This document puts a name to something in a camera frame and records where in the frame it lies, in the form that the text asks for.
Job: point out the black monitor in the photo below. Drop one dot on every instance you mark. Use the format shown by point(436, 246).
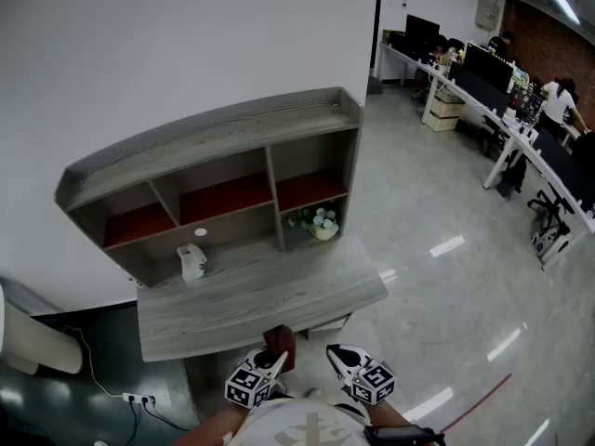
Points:
point(562, 167)
point(420, 30)
point(487, 67)
point(476, 88)

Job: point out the grey wall panel box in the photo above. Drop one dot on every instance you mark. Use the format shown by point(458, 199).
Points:
point(488, 13)

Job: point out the potted artificial flowers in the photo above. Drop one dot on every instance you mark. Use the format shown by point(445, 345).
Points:
point(321, 223)

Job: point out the white cylindrical object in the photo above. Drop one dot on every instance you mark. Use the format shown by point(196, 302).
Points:
point(37, 339)

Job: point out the ceiling light strip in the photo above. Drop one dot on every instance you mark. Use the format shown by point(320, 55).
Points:
point(562, 3)

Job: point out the person's white shirt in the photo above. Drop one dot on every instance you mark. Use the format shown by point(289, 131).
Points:
point(307, 423)

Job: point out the person's left forearm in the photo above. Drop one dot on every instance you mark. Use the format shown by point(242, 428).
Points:
point(214, 428)

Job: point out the person's right forearm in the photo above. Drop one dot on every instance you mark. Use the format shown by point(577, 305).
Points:
point(390, 417)

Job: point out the black waist device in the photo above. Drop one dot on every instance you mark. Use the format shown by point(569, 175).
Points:
point(400, 436)

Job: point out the white power strip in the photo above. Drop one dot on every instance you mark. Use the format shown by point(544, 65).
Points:
point(138, 398)

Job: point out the cardboard box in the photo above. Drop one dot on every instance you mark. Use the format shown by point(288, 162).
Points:
point(446, 112)

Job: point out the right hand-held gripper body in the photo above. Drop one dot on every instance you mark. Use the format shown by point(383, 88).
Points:
point(374, 383)

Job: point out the white plastic bag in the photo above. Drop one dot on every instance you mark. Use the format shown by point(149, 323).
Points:
point(191, 263)

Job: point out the white round disc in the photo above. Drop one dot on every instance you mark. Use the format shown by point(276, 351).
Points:
point(201, 232)

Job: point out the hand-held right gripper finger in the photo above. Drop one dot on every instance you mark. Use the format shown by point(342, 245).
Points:
point(335, 363)
point(349, 351)

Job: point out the grey wooden shelf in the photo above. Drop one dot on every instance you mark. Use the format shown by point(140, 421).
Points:
point(209, 156)

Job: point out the black backpack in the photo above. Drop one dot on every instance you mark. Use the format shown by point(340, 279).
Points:
point(513, 177)

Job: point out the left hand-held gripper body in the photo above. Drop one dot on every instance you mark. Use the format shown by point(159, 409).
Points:
point(247, 384)

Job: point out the long white office desk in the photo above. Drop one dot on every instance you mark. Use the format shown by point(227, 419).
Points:
point(506, 133)

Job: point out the red floor tape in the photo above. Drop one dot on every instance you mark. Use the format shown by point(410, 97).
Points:
point(479, 400)

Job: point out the brown cloth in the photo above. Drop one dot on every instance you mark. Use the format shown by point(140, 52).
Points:
point(280, 339)

